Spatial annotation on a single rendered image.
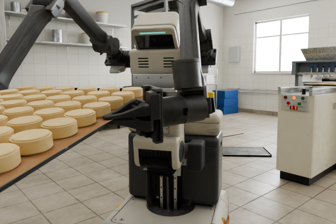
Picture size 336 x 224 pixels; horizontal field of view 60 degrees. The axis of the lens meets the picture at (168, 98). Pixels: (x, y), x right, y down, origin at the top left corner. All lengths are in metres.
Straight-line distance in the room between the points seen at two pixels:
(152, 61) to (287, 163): 2.04
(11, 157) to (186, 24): 0.55
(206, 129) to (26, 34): 1.01
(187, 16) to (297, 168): 2.43
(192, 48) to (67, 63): 5.05
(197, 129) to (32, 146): 1.29
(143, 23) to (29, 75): 4.27
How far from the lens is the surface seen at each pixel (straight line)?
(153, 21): 1.35
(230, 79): 8.33
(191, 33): 0.76
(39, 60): 5.54
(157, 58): 1.36
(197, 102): 0.57
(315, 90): 2.91
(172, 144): 1.35
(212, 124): 1.60
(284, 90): 3.05
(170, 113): 0.54
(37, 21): 1.05
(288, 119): 2.99
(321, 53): 3.65
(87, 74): 5.86
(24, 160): 0.38
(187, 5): 0.83
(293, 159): 3.04
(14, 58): 0.99
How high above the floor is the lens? 1.04
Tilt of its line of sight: 5 degrees down
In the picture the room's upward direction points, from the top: straight up
